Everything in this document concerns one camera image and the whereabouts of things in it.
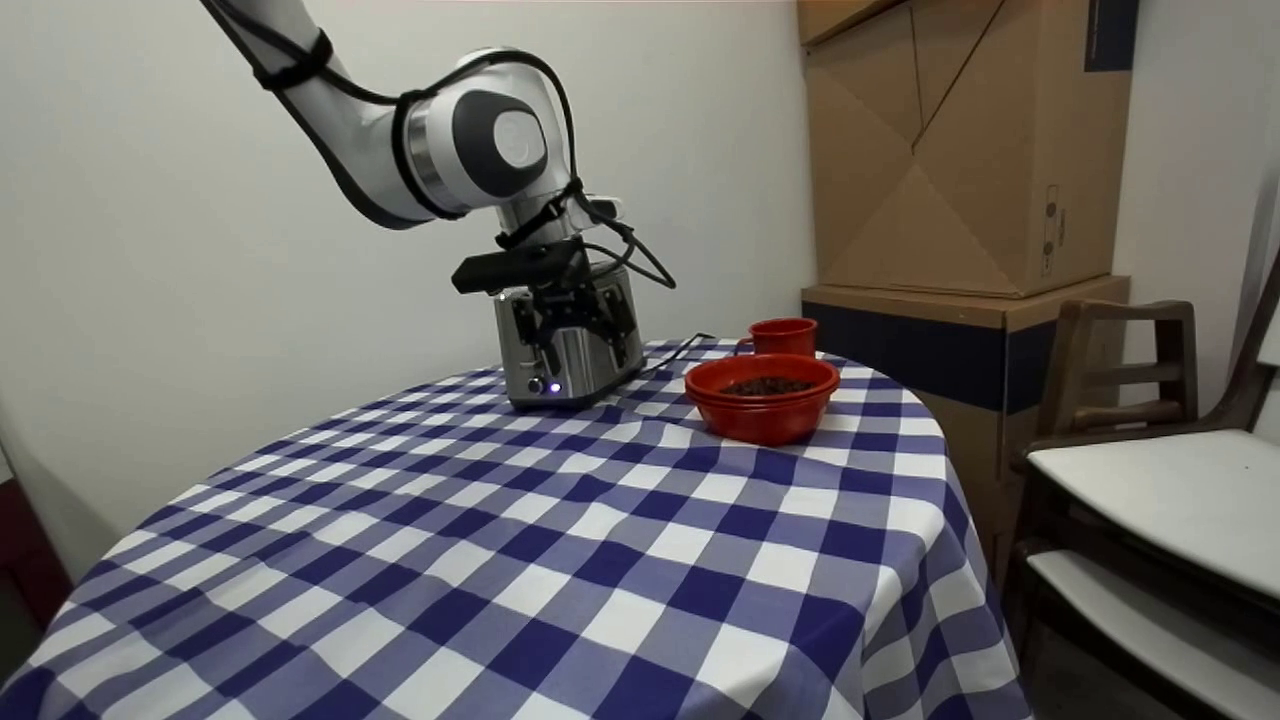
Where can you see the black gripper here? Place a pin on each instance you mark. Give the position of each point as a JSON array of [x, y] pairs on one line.
[[565, 275]]

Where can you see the silver metal cup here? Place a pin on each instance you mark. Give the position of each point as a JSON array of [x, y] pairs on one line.
[[585, 365]]

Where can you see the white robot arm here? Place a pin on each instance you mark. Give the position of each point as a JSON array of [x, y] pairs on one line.
[[467, 132]]

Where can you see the red bowl with coffee beans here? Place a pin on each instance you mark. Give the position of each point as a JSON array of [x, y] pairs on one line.
[[763, 400]]

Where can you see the red cup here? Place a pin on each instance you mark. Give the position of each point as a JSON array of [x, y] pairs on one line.
[[787, 339]]

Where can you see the blue white checkered tablecloth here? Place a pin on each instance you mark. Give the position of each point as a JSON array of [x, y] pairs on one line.
[[534, 562]]

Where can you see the tan box with dark band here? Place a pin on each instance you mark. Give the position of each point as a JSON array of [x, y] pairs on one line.
[[935, 346]]

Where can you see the large cardboard box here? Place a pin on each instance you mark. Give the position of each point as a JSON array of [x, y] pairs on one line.
[[961, 144]]

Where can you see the dark low furniture piece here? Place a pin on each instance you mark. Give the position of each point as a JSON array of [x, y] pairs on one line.
[[27, 545]]

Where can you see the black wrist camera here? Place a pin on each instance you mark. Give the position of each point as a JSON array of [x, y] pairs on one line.
[[501, 267]]

